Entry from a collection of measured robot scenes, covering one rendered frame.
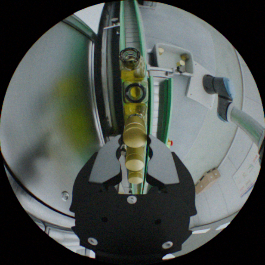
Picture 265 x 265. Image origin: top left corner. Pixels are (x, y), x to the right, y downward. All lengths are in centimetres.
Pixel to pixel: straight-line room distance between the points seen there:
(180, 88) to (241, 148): 350
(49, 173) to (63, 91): 14
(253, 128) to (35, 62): 60
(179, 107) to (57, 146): 60
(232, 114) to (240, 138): 330
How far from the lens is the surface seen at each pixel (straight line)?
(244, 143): 376
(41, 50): 18
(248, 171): 386
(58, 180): 17
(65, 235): 24
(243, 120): 49
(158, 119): 42
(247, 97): 381
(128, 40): 46
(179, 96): 58
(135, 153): 15
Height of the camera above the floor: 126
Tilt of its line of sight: 61 degrees down
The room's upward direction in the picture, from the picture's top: 175 degrees counter-clockwise
